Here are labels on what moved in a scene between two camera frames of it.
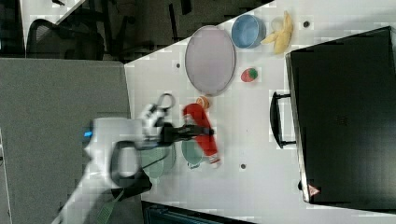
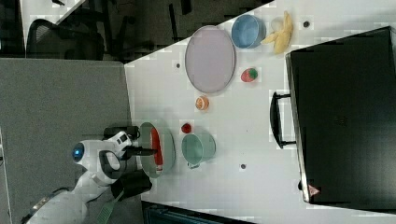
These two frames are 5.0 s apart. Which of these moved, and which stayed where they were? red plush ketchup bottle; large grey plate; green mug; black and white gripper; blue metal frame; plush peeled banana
Moved: red plush ketchup bottle; black and white gripper
Stayed: large grey plate; blue metal frame; green mug; plush peeled banana
